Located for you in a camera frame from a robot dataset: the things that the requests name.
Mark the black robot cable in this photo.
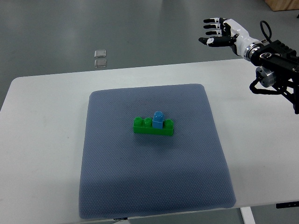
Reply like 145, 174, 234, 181
259, 20, 273, 44

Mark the upper metal floor plate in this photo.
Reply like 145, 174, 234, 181
94, 49, 107, 58

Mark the lower metal floor plate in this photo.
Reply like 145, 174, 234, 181
94, 59, 107, 68

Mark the white table leg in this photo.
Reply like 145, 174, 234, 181
240, 207, 256, 224

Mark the long green block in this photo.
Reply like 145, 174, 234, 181
133, 117, 174, 136

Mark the small blue block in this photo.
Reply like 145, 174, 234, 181
152, 111, 164, 129

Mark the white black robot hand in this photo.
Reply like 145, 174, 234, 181
199, 17, 263, 61

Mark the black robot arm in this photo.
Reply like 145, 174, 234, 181
245, 40, 299, 114

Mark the black table control panel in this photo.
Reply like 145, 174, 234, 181
276, 201, 299, 209

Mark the wooden box corner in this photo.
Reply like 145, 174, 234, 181
265, 0, 299, 11

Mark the blue-grey textured mat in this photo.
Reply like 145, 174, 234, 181
79, 84, 236, 219

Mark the metal floor plate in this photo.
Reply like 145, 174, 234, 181
94, 59, 107, 68
94, 49, 107, 58

